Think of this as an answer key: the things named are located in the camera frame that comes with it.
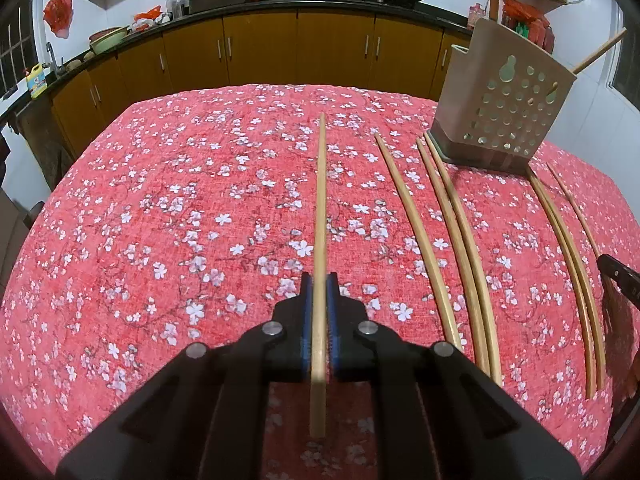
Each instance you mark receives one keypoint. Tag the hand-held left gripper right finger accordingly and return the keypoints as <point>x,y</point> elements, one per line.
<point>334,325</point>

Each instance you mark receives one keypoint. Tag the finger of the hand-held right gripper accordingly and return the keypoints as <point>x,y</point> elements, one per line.
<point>620,277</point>

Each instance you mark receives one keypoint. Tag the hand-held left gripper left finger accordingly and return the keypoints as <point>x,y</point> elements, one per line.
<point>306,325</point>

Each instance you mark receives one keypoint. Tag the beige perforated utensil holder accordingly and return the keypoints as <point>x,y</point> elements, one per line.
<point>500,60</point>

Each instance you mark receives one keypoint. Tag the red floral tablecloth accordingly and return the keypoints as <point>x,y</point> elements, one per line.
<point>200,210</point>

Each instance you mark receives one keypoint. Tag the dark window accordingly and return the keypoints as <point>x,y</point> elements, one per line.
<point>625,60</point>

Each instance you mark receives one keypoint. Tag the red snack packages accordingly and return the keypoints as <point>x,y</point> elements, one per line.
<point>530,22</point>

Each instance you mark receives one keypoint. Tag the wooden kitchen cabinet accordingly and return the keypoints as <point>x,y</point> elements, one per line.
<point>260,55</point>
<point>300,4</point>

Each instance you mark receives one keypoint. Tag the pink jar on counter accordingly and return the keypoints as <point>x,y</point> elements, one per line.
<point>476,16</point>

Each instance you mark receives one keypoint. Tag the red and white plastic bag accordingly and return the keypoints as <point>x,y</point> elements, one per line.
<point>149,17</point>

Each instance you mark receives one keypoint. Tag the green basin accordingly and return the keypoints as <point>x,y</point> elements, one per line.
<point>107,40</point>

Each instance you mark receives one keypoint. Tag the clear plastic bag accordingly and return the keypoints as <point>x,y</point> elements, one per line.
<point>178,1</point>

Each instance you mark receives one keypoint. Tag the yellow detergent bottle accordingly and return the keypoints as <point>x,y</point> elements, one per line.
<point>36,82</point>

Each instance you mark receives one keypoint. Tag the metal faucet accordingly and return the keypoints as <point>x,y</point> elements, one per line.
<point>51,55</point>

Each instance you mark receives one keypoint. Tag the hanging red plastic bag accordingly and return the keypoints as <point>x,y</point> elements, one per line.
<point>59,15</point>

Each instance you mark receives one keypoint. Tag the barred window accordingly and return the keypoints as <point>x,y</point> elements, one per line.
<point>15,50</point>

